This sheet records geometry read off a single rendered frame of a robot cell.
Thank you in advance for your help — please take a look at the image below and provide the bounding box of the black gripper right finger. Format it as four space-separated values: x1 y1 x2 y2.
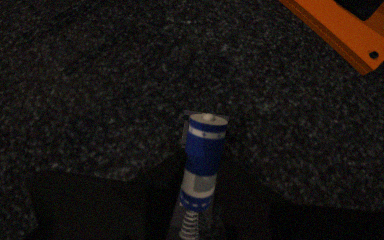
216 153 384 240

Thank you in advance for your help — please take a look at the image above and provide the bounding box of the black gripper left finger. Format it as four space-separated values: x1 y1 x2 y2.
28 148 187 240

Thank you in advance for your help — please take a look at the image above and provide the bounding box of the blue and white battery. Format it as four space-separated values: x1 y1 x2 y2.
179 113 228 211

